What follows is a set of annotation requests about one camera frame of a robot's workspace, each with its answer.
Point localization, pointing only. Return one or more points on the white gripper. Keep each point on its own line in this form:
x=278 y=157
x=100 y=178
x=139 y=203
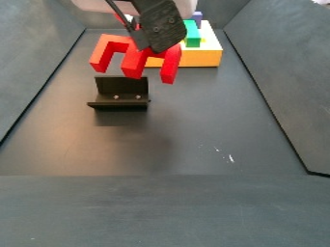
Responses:
x=185 y=6

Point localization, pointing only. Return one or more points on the red E-shaped block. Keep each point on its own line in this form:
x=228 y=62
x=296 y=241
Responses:
x=135 y=58

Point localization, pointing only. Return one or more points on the yellow base board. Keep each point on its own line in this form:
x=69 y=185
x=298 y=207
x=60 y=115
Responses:
x=204 y=56

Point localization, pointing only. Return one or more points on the purple cross block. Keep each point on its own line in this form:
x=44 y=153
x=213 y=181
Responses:
x=196 y=18

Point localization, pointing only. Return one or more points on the green bar block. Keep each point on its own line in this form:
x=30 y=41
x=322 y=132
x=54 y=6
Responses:
x=192 y=37

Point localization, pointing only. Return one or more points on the black angled holder bracket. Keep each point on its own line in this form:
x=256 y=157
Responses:
x=120 y=93

